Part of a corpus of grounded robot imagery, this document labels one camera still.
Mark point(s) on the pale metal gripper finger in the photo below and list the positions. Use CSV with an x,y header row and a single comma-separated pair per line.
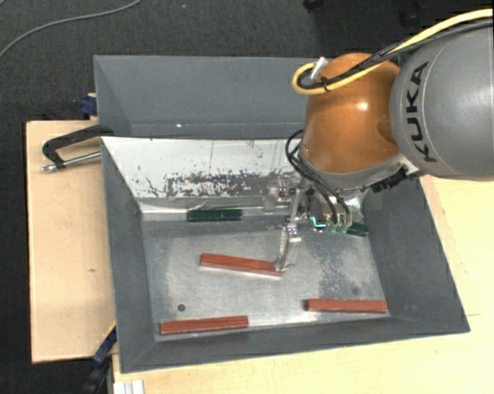
x,y
283,249
294,251

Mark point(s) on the red-brown flat block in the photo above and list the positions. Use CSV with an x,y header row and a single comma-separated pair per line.
x,y
237,262
203,324
346,306

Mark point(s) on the dark green flat block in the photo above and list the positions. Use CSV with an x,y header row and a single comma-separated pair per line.
x,y
214,215
359,229

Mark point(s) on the grey metal bin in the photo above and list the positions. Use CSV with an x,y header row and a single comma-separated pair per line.
x,y
210,95

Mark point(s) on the pale flat board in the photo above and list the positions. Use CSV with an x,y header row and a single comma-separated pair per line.
x,y
69,240

